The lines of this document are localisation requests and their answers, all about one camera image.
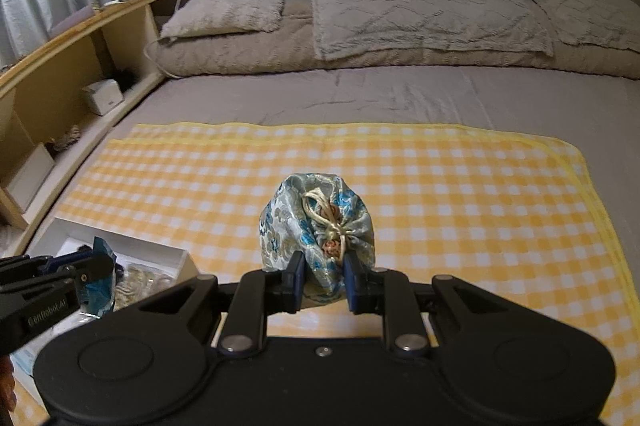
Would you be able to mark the grey bed sheet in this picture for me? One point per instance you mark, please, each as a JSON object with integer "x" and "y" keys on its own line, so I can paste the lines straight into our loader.
{"x": 400, "y": 98}

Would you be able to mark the small quilted beige pillow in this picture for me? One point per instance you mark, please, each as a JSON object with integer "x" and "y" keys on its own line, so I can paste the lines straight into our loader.
{"x": 585, "y": 10}

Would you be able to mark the yellow checkered blanket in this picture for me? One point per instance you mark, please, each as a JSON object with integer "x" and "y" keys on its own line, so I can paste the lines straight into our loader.
{"x": 450, "y": 206}

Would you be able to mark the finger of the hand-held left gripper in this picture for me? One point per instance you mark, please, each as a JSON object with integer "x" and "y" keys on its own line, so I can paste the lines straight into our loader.
{"x": 92, "y": 268}
{"x": 20, "y": 267}

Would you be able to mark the dark fluffy item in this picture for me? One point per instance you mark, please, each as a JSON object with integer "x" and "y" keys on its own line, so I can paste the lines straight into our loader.
{"x": 125, "y": 79}

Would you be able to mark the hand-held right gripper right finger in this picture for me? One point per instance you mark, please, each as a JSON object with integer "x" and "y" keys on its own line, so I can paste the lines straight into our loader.
{"x": 354, "y": 283}

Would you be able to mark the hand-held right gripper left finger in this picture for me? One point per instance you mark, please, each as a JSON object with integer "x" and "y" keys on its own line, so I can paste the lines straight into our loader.
{"x": 295, "y": 283}

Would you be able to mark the flat white box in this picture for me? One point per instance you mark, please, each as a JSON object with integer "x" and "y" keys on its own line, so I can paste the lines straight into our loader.
{"x": 30, "y": 178}

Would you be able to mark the teal packet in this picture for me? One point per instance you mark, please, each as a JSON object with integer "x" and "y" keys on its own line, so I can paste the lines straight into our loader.
{"x": 100, "y": 293}

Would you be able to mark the folded beige duvet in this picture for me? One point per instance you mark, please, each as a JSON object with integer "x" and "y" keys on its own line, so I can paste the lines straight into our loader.
{"x": 240, "y": 53}

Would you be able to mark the fluffy beige pillow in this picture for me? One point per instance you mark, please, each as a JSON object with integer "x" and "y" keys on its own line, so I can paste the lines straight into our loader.
{"x": 225, "y": 5}

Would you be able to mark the white cardboard box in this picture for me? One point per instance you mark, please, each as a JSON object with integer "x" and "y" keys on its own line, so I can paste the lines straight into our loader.
{"x": 150, "y": 256}

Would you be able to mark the large quilted beige pillow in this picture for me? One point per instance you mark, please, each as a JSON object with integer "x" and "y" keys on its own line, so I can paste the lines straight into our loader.
{"x": 425, "y": 10}

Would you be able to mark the white tissue box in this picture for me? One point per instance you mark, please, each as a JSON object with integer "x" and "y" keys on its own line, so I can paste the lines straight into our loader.
{"x": 104, "y": 98}

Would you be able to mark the wooden bedside shelf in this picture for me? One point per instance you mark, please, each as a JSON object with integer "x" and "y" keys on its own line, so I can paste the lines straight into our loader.
{"x": 65, "y": 55}

